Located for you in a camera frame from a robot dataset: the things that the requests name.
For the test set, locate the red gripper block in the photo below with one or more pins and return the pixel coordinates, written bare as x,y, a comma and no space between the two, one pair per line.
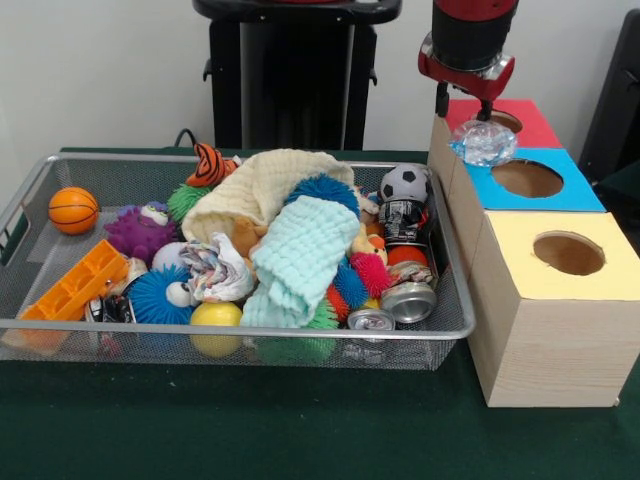
465,82

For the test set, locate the cream waffle cloth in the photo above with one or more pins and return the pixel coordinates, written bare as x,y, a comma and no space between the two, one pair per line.
260,190

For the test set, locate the light blue waffle cloth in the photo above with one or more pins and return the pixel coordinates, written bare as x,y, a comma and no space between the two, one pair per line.
300,262

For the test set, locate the orange plastic toy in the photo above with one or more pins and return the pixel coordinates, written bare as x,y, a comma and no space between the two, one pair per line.
75,285

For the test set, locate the shallow clear mesh bin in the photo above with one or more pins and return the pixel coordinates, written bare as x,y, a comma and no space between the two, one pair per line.
250,345

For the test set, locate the black and white soccer ball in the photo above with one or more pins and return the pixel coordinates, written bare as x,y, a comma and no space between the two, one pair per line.
405,182

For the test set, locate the black flat panel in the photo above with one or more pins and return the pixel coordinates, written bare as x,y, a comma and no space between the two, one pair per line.
615,100

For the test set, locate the green cloth side table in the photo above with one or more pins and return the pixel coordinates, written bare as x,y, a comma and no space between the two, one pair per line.
628,190

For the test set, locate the orange striped tiger toy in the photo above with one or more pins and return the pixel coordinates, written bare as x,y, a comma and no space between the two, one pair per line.
210,165

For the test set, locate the yellow ball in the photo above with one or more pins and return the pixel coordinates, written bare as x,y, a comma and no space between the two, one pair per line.
217,322

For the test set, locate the purple spiky ball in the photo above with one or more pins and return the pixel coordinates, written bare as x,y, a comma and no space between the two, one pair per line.
140,233

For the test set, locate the blue spiky ball with eyes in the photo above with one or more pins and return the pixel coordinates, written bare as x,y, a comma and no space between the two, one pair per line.
155,297

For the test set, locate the dark green table cloth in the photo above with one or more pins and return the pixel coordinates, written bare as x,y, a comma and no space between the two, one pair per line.
300,430

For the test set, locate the orange basketball toy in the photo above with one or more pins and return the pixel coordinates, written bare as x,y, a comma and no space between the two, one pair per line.
73,210

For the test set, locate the black pedestal stand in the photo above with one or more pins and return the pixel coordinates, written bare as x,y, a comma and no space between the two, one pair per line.
290,80

